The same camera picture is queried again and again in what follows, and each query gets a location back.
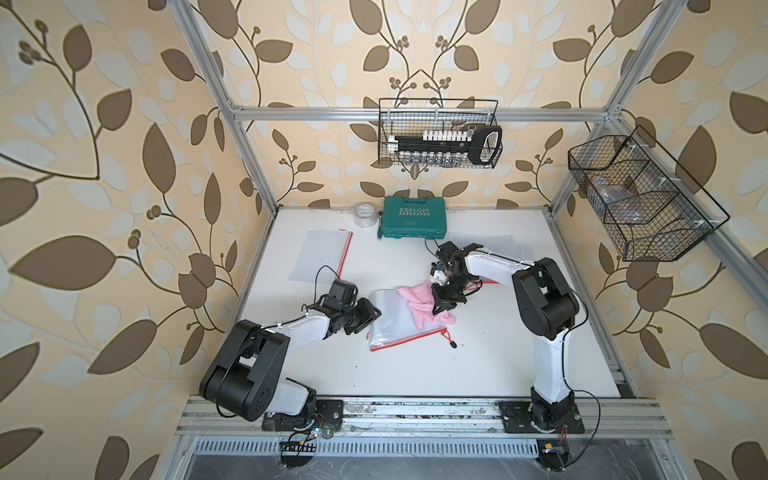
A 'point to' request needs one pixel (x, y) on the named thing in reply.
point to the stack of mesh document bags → (322, 255)
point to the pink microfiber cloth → (421, 303)
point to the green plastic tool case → (414, 217)
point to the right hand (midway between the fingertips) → (436, 312)
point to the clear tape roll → (365, 215)
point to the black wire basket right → (655, 210)
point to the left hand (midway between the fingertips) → (375, 314)
